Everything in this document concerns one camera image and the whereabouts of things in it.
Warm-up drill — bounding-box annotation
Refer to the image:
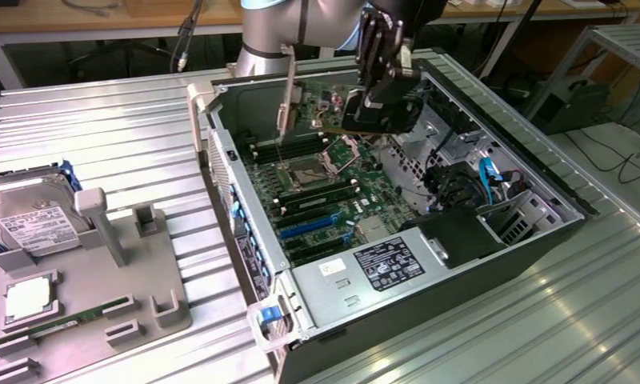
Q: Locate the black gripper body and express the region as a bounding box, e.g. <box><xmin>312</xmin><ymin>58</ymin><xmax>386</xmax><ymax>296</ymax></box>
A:
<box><xmin>363</xmin><ymin>0</ymin><xmax>450</xmax><ymax>39</ymax></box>

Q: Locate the green graphics card black cooler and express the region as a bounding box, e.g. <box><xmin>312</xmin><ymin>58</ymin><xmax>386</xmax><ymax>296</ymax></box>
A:
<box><xmin>275</xmin><ymin>42</ymin><xmax>424</xmax><ymax>143</ymax></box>

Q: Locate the silver drive cage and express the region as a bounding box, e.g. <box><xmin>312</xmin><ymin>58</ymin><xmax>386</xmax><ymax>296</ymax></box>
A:
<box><xmin>383</xmin><ymin>75</ymin><xmax>498</xmax><ymax>193</ymax></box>

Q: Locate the silver socket cover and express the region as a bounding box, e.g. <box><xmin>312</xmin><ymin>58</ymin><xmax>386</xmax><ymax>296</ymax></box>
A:
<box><xmin>319</xmin><ymin>134</ymin><xmax>363</xmax><ymax>166</ymax></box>

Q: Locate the black RAM slot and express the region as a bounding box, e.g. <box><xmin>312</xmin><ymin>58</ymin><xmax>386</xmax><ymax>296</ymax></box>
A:
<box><xmin>280</xmin><ymin>195</ymin><xmax>362</xmax><ymax>218</ymax></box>
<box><xmin>276</xmin><ymin>190</ymin><xmax>359</xmax><ymax>212</ymax></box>
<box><xmin>275</xmin><ymin>184</ymin><xmax>356</xmax><ymax>206</ymax></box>
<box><xmin>271</xmin><ymin>179</ymin><xmax>354</xmax><ymax>201</ymax></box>
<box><xmin>253</xmin><ymin>143</ymin><xmax>324</xmax><ymax>162</ymax></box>
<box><xmin>255</xmin><ymin>148</ymin><xmax>328</xmax><ymax>166</ymax></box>
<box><xmin>251</xmin><ymin>138</ymin><xmax>321</xmax><ymax>157</ymax></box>
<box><xmin>248</xmin><ymin>134</ymin><xmax>319</xmax><ymax>152</ymax></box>

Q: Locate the CPU socket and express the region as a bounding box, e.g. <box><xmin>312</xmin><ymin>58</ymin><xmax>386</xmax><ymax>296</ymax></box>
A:
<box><xmin>283</xmin><ymin>158</ymin><xmax>329</xmax><ymax>191</ymax></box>

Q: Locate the green motherboard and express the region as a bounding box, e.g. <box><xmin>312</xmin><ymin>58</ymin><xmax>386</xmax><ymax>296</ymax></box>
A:
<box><xmin>239</xmin><ymin>131</ymin><xmax>423</xmax><ymax>269</ymax></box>

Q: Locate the black box device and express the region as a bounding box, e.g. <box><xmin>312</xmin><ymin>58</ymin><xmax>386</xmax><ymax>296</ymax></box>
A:
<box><xmin>532</xmin><ymin>78</ymin><xmax>612</xmax><ymax>135</ymax></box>

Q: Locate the silver chipset heatsink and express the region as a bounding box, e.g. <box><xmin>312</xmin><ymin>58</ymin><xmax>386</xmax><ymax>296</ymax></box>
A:
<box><xmin>358</xmin><ymin>218</ymin><xmax>398</xmax><ymax>242</ymax></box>

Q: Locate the black expansion slot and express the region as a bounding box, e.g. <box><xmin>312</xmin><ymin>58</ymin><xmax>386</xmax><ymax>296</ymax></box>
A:
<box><xmin>277</xmin><ymin>202</ymin><xmax>354</xmax><ymax>226</ymax></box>
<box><xmin>285</xmin><ymin>234</ymin><xmax>351</xmax><ymax>255</ymax></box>
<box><xmin>291</xmin><ymin>244</ymin><xmax>348</xmax><ymax>266</ymax></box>

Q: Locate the black plastic shroud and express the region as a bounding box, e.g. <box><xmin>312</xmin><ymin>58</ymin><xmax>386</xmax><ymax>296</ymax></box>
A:
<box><xmin>398</xmin><ymin>206</ymin><xmax>510</xmax><ymax>270</ymax></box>

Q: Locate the perforated metal disk bay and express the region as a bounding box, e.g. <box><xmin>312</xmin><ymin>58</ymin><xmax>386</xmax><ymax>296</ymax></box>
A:
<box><xmin>474</xmin><ymin>187</ymin><xmax>586</xmax><ymax>247</ymax></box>

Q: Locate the white table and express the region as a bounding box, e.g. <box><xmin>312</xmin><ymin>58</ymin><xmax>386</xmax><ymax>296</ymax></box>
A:
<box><xmin>547</xmin><ymin>119</ymin><xmax>640</xmax><ymax>227</ymax></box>

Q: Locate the metal slat side table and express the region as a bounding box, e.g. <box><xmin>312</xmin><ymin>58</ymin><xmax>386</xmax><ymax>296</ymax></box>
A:
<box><xmin>552</xmin><ymin>23</ymin><xmax>640</xmax><ymax>121</ymax></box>

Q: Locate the black power supply label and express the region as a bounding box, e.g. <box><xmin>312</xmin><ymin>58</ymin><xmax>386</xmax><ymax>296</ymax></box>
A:
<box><xmin>354</xmin><ymin>235</ymin><xmax>424</xmax><ymax>291</ymax></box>

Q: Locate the black chair base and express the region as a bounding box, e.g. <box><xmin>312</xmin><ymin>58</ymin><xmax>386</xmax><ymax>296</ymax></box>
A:
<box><xmin>63</xmin><ymin>38</ymin><xmax>191</xmax><ymax>79</ymax></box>

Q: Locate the white power supply sticker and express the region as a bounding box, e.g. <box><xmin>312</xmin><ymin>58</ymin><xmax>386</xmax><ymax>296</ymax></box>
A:
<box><xmin>319</xmin><ymin>258</ymin><xmax>348</xmax><ymax>277</ymax></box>

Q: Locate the silver power supply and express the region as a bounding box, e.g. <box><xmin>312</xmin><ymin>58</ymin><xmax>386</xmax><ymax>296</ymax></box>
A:
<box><xmin>291</xmin><ymin>226</ymin><xmax>455</xmax><ymax>328</ymax></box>

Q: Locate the open black PC case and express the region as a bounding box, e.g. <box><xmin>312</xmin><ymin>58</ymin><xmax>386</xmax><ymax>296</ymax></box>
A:
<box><xmin>184</xmin><ymin>46</ymin><xmax>602</xmax><ymax>384</ymax></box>

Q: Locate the blue disk caddy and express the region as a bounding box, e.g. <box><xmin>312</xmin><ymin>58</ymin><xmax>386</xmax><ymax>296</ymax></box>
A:
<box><xmin>0</xmin><ymin>158</ymin><xmax>83</xmax><ymax>197</ymax></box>

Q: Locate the silver hard disk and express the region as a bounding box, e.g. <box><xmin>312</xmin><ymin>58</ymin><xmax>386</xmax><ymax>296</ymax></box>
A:
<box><xmin>0</xmin><ymin>175</ymin><xmax>84</xmax><ymax>258</ymax></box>

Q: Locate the grey parts rack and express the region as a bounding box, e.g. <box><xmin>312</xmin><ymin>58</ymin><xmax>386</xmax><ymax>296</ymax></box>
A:
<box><xmin>0</xmin><ymin>187</ymin><xmax>193</xmax><ymax>381</ymax></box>

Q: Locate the green RAM stick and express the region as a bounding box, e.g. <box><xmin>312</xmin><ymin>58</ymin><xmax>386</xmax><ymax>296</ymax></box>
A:
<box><xmin>29</xmin><ymin>302</ymin><xmax>116</xmax><ymax>335</ymax></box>

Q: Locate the silver CPU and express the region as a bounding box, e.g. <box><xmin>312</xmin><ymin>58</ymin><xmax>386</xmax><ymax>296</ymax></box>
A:
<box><xmin>3</xmin><ymin>279</ymin><xmax>56</xmax><ymax>319</ymax></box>

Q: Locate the black camera cable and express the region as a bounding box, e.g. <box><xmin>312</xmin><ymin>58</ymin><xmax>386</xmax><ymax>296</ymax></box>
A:
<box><xmin>296</xmin><ymin>0</ymin><xmax>308</xmax><ymax>46</ymax></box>

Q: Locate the black cable bundle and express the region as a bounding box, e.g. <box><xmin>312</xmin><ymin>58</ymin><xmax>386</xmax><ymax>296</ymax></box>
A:
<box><xmin>422</xmin><ymin>162</ymin><xmax>487</xmax><ymax>211</ymax></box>

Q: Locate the blue disk wire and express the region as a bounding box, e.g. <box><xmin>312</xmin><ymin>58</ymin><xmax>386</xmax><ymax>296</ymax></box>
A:
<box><xmin>478</xmin><ymin>157</ymin><xmax>502</xmax><ymax>207</ymax></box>

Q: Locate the coloured wire bundle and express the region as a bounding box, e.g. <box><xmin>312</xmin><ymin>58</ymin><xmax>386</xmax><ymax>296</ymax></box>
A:
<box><xmin>494</xmin><ymin>167</ymin><xmax>532</xmax><ymax>197</ymax></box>

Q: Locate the black hanging cable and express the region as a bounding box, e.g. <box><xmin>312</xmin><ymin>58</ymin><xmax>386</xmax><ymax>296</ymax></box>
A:
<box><xmin>173</xmin><ymin>0</ymin><xmax>204</xmax><ymax>74</ymax></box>

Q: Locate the grey plastic case handle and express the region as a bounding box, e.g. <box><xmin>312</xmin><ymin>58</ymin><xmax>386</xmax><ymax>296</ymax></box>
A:
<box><xmin>184</xmin><ymin>82</ymin><xmax>227</xmax><ymax>155</ymax></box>
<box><xmin>247</xmin><ymin>302</ymin><xmax>300</xmax><ymax>354</ymax></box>

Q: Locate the black cable on white table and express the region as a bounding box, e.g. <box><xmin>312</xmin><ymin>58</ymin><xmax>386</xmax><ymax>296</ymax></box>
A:
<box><xmin>563</xmin><ymin>130</ymin><xmax>640</xmax><ymax>187</ymax></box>

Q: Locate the grey coiled cable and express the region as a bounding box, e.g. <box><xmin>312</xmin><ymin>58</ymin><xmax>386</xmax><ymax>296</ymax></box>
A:
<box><xmin>61</xmin><ymin>0</ymin><xmax>124</xmax><ymax>18</ymax></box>

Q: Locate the wooden desk white frame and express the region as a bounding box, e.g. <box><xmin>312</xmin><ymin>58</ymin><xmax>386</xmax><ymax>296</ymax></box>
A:
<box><xmin>0</xmin><ymin>0</ymin><xmax>640</xmax><ymax>91</ymax></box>

